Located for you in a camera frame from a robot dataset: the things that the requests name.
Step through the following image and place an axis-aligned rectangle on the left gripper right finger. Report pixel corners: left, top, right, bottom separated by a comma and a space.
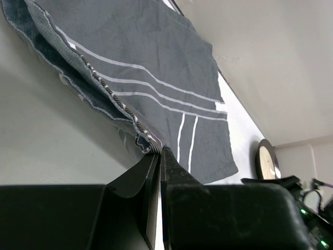
160, 147, 310, 249

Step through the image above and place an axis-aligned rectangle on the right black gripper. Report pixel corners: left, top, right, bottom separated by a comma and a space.
241, 176, 332, 249

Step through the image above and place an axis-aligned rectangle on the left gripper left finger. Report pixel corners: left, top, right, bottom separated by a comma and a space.
1, 155, 159, 249

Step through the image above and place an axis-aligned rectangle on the grey striped cloth placemat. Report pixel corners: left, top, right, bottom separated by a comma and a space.
1, 1, 238, 184

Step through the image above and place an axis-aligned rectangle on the round metal plate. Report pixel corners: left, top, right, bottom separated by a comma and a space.
254, 139, 281, 180

